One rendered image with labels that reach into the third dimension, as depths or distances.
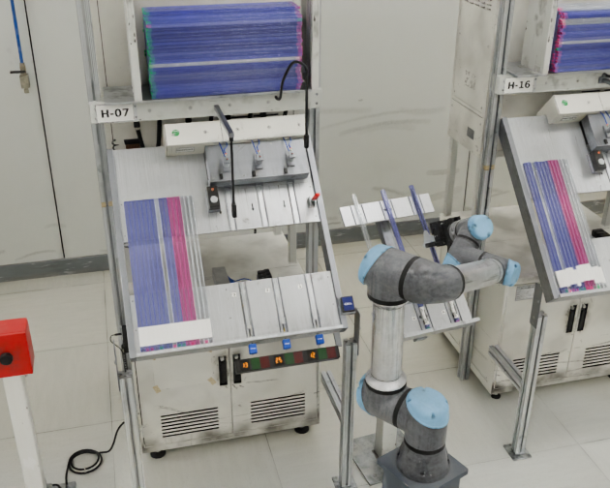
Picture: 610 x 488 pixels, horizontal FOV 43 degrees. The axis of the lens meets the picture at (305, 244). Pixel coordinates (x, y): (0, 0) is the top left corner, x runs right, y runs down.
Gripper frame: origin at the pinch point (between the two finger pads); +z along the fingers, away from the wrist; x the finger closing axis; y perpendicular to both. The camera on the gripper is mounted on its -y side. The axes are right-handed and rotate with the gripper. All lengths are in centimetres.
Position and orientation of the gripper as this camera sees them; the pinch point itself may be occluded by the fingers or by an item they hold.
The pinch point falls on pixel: (431, 245)
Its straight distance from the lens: 263.3
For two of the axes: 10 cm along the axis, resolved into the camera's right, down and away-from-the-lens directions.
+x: -9.3, 1.8, -3.1
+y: -2.0, -9.8, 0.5
